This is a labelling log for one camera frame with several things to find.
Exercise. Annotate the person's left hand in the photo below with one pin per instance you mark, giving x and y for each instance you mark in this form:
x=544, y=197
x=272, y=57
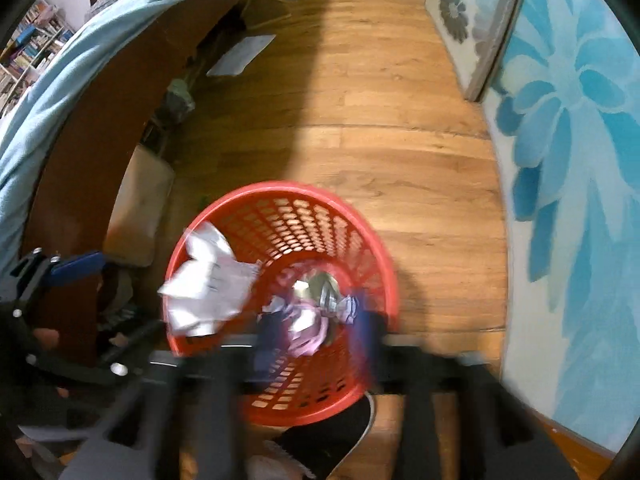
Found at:
x=47, y=336

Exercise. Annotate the purple plastic wrapper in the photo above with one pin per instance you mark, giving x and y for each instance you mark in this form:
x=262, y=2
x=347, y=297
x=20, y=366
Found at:
x=306, y=327

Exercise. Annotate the bookshelf with books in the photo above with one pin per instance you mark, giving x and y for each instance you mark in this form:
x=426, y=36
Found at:
x=30, y=45

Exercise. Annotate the black shoe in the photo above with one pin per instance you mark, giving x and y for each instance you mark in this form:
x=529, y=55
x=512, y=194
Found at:
x=330, y=435

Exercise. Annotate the blue flower wardrobe door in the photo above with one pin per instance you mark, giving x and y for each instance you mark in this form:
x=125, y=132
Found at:
x=575, y=160

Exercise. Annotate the dark striped cloth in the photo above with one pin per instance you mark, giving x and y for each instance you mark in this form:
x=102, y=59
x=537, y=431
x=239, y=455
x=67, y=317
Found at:
x=119, y=296

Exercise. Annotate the white crumpled paper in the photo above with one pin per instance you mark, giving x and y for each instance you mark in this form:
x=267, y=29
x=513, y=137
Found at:
x=205, y=280

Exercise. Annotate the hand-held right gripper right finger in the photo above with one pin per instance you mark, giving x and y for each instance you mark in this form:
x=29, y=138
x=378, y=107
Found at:
x=369, y=347

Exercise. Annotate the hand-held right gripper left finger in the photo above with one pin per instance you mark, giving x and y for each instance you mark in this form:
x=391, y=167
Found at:
x=269, y=347

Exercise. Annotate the beige cushion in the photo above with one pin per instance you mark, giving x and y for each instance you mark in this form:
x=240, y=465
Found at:
x=140, y=210

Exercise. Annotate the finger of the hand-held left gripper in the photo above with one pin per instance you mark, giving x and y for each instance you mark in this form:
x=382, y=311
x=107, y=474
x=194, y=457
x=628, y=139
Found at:
x=75, y=266
x=137, y=337

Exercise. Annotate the silver foil wrapper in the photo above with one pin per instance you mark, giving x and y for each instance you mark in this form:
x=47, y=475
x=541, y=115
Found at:
x=322, y=290

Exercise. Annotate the red plastic mesh basket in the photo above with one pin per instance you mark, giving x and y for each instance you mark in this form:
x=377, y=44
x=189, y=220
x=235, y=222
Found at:
x=320, y=230

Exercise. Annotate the grey flower wardrobe door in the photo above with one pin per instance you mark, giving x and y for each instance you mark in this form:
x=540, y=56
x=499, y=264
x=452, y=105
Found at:
x=462, y=15

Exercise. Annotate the white floor mat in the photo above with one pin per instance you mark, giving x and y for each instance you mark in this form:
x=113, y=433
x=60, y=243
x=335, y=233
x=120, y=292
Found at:
x=242, y=55

